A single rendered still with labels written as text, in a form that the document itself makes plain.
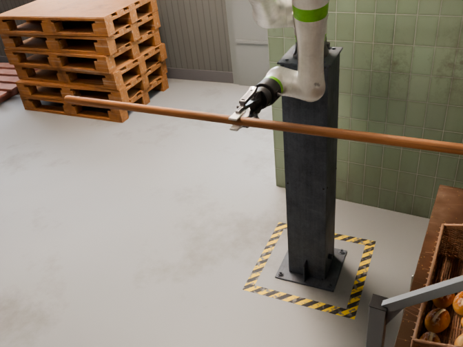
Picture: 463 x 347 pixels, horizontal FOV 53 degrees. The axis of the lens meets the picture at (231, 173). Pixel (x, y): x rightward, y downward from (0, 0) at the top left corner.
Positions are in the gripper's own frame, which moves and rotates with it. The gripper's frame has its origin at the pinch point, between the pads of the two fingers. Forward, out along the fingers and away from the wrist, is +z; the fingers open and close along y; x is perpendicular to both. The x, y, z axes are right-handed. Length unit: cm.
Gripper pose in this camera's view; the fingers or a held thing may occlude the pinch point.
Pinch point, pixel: (237, 120)
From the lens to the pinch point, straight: 156.8
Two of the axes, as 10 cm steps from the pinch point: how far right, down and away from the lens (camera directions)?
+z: -4.7, 5.2, -7.1
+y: 1.0, 8.3, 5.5
